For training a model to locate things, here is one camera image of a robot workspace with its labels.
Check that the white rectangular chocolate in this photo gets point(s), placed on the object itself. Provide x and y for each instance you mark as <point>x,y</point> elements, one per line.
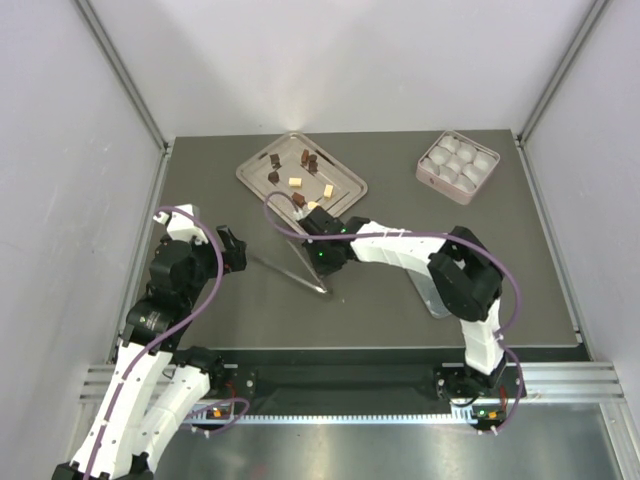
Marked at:
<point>295,182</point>

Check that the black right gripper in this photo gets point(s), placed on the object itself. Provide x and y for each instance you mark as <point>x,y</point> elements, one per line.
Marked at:
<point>326,269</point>

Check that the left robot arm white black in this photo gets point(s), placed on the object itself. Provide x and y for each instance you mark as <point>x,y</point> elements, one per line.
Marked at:
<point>155,385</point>

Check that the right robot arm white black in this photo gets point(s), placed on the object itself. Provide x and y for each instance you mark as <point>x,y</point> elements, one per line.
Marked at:
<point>460,279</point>

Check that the white square chocolate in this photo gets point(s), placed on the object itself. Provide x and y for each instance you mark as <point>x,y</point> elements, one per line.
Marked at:
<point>328,191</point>

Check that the pink chocolate tin box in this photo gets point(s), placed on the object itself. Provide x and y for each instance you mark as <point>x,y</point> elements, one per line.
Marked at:
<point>456,166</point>

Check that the metal tongs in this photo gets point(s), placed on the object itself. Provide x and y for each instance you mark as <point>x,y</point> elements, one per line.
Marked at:
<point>284,262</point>

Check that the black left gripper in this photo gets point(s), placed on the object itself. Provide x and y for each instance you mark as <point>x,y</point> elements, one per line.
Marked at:
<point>234,256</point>

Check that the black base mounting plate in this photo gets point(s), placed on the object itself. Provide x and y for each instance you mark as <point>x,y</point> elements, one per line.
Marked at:
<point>338,382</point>

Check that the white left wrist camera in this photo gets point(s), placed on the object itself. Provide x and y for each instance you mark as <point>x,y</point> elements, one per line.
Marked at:
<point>181,228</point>

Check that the aluminium frame rail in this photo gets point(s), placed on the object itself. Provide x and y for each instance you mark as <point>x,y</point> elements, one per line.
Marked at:
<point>571,383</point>

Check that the brown milk chocolate block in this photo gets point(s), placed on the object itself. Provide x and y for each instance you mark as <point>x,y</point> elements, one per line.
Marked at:
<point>298,199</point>

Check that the silver tin lid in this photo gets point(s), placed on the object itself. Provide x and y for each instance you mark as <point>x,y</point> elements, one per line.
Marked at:
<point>426,288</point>

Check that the silver metal tray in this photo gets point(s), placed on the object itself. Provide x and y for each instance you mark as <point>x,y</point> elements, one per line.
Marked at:
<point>293,173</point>

